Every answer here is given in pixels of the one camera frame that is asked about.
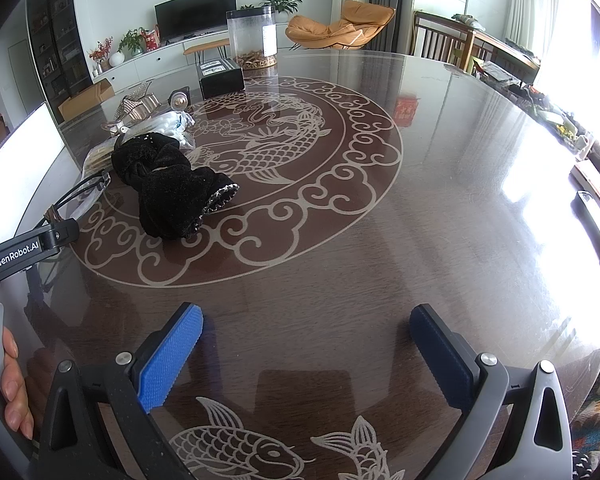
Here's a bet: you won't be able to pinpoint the grey curtain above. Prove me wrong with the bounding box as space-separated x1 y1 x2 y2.
369 0 419 54

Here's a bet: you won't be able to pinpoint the clear jar with black lid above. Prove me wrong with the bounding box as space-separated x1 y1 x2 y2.
225 6 277 70

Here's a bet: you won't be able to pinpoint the orange lounge chair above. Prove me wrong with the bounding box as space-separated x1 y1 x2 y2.
286 0 397 52

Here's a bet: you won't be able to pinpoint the person's left hand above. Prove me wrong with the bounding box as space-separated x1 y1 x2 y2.
0 326 34 441

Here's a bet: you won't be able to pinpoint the white television cabinet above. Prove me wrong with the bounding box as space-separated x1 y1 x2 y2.
92 20 301 87

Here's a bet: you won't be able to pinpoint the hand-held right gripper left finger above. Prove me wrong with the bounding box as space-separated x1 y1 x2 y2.
40 302 203 480

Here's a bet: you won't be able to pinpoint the dark display cabinet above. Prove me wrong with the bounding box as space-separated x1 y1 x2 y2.
26 0 94 117

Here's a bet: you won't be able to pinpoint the black television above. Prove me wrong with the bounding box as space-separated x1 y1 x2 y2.
154 0 238 44

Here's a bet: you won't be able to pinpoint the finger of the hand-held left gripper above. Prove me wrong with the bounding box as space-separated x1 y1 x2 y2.
40 220 81 257

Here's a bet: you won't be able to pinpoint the black thin-frame eyeglasses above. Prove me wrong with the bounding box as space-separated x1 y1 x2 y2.
44 169 114 227

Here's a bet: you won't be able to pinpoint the red flower branches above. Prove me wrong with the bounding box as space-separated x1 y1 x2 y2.
89 36 115 64

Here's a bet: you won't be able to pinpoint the large potted plant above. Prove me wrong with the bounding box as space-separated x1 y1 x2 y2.
260 0 303 24

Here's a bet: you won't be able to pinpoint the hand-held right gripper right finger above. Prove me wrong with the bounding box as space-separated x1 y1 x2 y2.
410 304 573 480

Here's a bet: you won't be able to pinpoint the leafy potted plant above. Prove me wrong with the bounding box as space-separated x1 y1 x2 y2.
117 27 148 57

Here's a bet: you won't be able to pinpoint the wooden desk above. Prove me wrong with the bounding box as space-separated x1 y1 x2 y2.
472 29 542 87

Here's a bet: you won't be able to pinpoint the bag of cotton swabs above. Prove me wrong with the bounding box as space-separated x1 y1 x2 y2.
142 110 197 150

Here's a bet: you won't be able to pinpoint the orange top bench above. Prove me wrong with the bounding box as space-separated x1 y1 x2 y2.
183 38 231 67

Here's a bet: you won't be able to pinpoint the brown cardboard box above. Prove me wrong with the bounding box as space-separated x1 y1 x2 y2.
57 81 115 122

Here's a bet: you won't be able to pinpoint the black velvet cloth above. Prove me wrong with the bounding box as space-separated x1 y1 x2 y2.
111 132 241 241

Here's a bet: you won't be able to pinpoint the black cardboard box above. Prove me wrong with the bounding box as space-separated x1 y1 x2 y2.
198 59 245 101

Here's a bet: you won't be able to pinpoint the wooden slatted chair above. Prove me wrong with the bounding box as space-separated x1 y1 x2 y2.
412 10 474 72

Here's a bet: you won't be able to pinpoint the pack of wooden sticks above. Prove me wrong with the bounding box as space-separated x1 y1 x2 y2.
86 139 127 173

